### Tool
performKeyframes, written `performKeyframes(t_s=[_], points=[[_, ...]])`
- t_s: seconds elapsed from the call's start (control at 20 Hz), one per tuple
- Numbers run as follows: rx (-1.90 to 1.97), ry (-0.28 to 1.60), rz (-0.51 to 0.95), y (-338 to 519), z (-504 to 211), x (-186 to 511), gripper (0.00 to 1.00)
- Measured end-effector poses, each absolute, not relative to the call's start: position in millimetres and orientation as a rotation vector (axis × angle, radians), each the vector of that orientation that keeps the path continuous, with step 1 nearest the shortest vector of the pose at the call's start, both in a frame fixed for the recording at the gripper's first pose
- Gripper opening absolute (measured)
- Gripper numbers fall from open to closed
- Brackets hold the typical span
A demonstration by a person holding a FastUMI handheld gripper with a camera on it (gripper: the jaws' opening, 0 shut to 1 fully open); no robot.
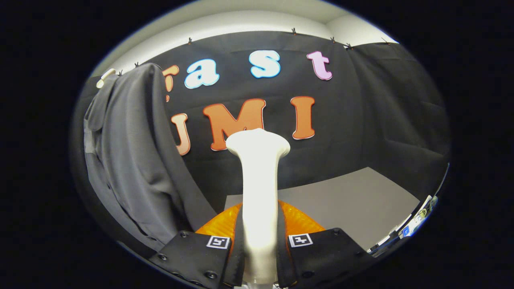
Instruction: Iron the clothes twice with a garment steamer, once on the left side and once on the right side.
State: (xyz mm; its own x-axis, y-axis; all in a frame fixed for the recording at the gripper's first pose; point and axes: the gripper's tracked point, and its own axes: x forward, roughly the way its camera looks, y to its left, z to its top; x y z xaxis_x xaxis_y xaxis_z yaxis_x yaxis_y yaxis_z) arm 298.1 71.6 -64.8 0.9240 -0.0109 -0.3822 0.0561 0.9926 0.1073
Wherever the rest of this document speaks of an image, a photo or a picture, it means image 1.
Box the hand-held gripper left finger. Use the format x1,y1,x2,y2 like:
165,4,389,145
149,203,245,289

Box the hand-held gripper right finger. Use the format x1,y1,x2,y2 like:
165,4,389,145
276,201,376,289

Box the white garment steamer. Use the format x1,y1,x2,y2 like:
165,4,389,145
226,128,291,288

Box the grey button shirt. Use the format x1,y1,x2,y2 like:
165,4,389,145
83,63,217,252

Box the cream clothes hanger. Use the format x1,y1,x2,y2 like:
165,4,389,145
96,68,117,89

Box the grey top drawer cabinet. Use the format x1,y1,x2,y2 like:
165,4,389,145
224,167,420,251

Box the cluttered small items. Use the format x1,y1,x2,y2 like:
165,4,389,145
367,195,441,257

